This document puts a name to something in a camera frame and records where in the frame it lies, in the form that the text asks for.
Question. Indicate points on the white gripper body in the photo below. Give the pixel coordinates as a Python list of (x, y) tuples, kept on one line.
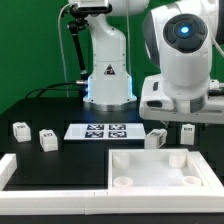
[(156, 105)]

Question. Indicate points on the white square table top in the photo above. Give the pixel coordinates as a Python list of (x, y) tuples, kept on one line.
[(157, 169)]

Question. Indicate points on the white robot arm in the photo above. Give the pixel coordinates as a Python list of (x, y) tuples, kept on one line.
[(177, 39)]

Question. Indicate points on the white sheet with tags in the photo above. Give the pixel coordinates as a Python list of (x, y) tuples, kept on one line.
[(115, 131)]

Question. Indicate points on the white U-shaped fence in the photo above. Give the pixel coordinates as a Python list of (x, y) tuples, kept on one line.
[(119, 200)]

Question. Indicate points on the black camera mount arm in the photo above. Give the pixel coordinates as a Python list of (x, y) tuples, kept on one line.
[(75, 27)]

